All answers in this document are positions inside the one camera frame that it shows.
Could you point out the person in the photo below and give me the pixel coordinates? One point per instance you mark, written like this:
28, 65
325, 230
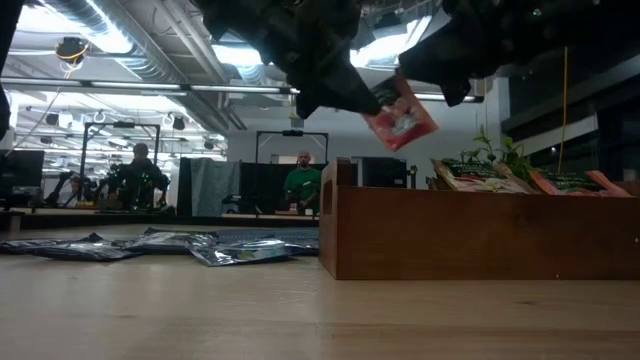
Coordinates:
140, 180
303, 185

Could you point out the wooden three-compartment tray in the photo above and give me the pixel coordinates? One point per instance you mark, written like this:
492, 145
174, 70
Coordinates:
475, 235

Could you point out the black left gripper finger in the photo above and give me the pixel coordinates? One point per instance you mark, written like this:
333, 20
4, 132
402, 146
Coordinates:
335, 92

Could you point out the orange peach tea packet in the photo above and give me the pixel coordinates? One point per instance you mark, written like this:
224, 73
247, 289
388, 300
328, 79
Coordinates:
402, 117
575, 185

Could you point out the black computer monitor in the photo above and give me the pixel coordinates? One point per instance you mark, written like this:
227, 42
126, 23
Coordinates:
20, 172

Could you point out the black screen panel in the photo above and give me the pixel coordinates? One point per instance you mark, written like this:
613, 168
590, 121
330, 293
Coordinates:
262, 187

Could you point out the beige tea packet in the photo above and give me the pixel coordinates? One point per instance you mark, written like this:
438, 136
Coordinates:
480, 180

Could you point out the blue-grey fabric cover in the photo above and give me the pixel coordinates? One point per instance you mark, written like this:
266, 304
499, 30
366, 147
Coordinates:
215, 185

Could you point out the long ceiling light bar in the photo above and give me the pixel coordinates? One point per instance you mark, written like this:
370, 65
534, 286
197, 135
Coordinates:
125, 86

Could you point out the black aluminium table frame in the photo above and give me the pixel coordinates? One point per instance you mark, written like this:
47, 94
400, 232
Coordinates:
150, 220

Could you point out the round dark blue woven mat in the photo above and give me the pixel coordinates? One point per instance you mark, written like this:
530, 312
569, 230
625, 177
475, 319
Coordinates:
280, 234

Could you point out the potted green artificial plant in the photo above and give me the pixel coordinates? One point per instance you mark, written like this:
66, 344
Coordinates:
505, 155

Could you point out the silver ventilation duct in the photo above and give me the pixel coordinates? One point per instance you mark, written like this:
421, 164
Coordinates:
130, 45

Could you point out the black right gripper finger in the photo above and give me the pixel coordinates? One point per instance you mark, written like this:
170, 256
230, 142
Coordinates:
457, 92

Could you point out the black background robot arm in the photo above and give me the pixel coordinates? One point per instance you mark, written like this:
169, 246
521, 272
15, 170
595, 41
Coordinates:
65, 185

